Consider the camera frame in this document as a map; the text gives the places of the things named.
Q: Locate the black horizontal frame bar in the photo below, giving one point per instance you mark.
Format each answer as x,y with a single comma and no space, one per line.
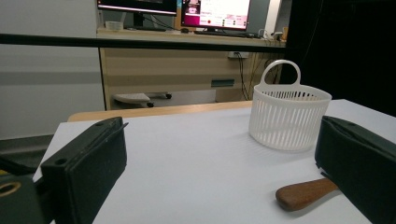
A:
46,39

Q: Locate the computer monitor with pink screen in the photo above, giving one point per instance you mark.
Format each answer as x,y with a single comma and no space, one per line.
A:
218,12

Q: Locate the wooden hairbrush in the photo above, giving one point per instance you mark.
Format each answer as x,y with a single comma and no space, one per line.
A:
299,194

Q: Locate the black computer mouse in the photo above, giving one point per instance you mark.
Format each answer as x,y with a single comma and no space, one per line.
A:
185,30

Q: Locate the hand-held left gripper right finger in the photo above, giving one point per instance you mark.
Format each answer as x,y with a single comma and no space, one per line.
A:
361,161

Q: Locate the grey desk tag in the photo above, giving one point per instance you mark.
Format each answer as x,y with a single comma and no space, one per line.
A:
222,83

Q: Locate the white power strip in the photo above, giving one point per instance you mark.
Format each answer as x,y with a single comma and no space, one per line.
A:
239,55

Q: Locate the black curtain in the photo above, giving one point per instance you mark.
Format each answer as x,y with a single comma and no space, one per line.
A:
348,46

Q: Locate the light wooden desk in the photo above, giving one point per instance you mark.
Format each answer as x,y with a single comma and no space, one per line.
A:
168,68

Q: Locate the wooden table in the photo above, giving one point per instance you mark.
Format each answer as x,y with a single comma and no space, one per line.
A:
155,111

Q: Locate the black keyboard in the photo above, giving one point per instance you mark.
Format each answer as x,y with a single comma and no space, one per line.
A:
224,33

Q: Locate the white chair base with casters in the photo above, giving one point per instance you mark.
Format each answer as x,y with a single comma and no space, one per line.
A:
132,97

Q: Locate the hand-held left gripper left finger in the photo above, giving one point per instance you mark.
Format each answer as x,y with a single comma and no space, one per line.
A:
87,161

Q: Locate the white slotted plastic basket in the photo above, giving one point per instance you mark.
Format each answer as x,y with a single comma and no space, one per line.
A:
286,124

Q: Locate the white cabinet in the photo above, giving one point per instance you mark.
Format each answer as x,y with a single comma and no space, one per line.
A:
46,93

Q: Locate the dark computer monitor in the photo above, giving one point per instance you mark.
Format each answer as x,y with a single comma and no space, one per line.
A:
137,4

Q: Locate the white table sheet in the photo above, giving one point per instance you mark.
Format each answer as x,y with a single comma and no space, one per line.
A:
193,161

